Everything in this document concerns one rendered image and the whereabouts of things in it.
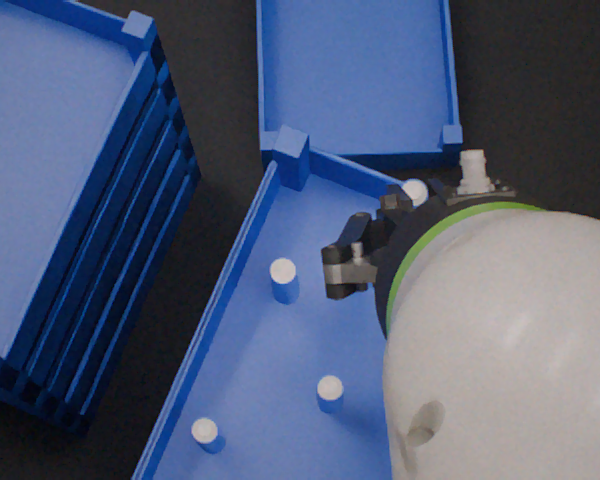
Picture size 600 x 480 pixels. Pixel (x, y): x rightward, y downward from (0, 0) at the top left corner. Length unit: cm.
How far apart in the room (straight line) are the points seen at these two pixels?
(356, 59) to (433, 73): 8
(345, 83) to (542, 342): 103
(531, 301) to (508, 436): 4
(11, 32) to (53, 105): 8
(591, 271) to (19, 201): 72
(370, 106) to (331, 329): 51
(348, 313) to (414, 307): 51
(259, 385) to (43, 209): 25
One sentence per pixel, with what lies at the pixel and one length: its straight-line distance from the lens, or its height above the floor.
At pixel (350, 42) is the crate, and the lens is 143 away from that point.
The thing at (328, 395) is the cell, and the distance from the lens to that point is 86.
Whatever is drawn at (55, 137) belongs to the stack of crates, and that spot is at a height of 32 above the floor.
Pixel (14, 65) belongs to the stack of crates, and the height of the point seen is 32.
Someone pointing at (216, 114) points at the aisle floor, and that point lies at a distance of 141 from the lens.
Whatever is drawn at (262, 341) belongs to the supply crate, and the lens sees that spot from 93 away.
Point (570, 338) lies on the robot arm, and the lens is 39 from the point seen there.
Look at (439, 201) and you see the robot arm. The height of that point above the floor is 79.
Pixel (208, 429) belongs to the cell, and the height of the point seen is 47.
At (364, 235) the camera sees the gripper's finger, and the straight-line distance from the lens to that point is 68.
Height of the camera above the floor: 132
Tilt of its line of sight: 75 degrees down
